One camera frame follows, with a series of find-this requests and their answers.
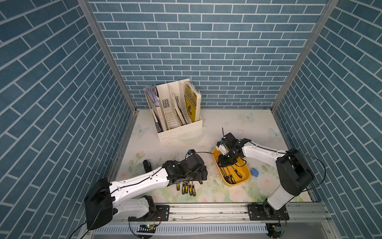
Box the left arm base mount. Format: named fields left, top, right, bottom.
left=129, top=204, right=170, bottom=223

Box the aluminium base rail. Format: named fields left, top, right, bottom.
left=111, top=202, right=332, bottom=224

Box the white file organizer rack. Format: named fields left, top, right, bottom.
left=144, top=79, right=203, bottom=140

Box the white cable duct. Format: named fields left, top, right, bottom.
left=95, top=223, right=268, bottom=236

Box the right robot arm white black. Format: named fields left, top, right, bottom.
left=215, top=133, right=314, bottom=213

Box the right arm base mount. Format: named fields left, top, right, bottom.
left=247, top=203, right=289, bottom=221

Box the purple patterned booklet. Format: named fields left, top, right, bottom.
left=144, top=85, right=160, bottom=107

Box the file tool yellow black handle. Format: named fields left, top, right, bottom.
left=219, top=167, right=232, bottom=184

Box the beige folder in rack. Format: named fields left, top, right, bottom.
left=172, top=93, right=187, bottom=125

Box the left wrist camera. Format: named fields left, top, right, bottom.
left=186, top=149, right=196, bottom=157

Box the yellow plastic tray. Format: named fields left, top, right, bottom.
left=212, top=149, right=251, bottom=187

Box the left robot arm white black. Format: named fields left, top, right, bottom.
left=84, top=150, right=208, bottom=231

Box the yellow book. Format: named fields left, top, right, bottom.
left=184, top=81, right=202, bottom=122

